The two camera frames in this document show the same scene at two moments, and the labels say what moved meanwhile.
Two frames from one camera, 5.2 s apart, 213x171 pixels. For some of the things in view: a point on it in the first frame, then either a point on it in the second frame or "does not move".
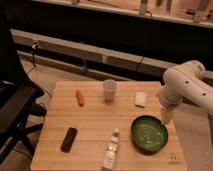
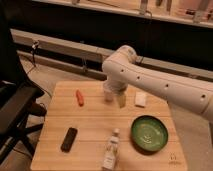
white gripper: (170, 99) to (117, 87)
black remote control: (68, 140) does not move
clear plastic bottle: (111, 151) does not move
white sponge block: (140, 99) does not move
